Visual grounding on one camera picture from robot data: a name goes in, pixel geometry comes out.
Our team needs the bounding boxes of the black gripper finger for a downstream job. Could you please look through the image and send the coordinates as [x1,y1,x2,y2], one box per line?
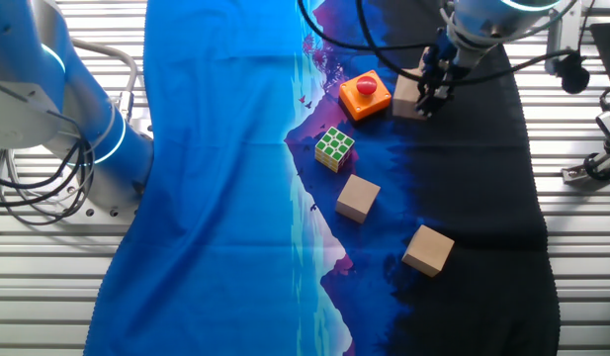
[416,46,440,93]
[413,83,455,121]

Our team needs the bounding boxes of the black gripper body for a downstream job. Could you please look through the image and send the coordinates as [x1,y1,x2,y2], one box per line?
[432,27,473,89]

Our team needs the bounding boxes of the plain wooden cube block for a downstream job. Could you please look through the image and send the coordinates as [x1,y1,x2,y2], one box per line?
[392,58,430,122]
[334,173,382,224]
[401,224,456,279]

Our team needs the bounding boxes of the orange box with red button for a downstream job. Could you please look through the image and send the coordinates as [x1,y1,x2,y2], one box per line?
[338,69,392,122]

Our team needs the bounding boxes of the green faced puzzle cube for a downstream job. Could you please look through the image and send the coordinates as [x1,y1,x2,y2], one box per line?
[313,126,356,174]

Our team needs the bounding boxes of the black flat slab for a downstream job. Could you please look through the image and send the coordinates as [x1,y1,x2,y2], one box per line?
[589,22,610,108]

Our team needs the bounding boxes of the blue black landscape cloth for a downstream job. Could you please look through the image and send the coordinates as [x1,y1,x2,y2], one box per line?
[83,0,562,356]

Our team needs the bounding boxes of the silver ribbed depth camera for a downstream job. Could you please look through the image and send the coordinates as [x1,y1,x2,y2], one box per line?
[578,0,610,14]

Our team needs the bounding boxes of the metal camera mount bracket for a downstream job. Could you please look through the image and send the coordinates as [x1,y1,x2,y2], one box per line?
[561,147,610,187]

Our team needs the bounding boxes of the grey cable with metal connector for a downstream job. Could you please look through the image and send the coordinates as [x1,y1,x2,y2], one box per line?
[71,38,139,123]

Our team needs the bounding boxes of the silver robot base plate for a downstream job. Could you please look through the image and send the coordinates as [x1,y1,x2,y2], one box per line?
[46,162,155,233]

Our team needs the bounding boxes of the black base cable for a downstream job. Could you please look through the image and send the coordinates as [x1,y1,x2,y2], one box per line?
[0,147,94,228]
[0,137,93,195]

